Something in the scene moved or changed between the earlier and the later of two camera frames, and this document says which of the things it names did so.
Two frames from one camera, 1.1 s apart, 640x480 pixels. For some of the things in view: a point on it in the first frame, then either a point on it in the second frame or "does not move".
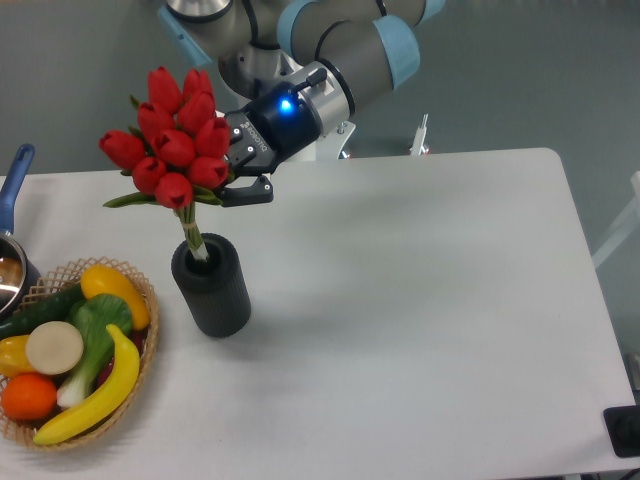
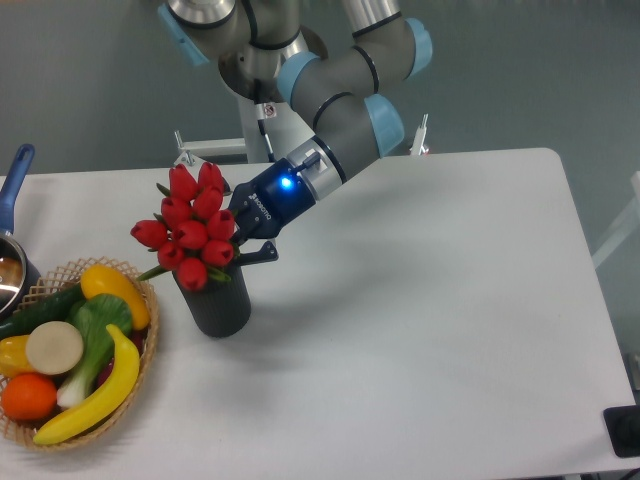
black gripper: (277, 127) to (264, 204)
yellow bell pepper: (13, 356) does not move
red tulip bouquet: (176, 147) to (193, 235)
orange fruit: (28, 397) does not move
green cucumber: (54, 307) does not move
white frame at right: (628, 228) does not move
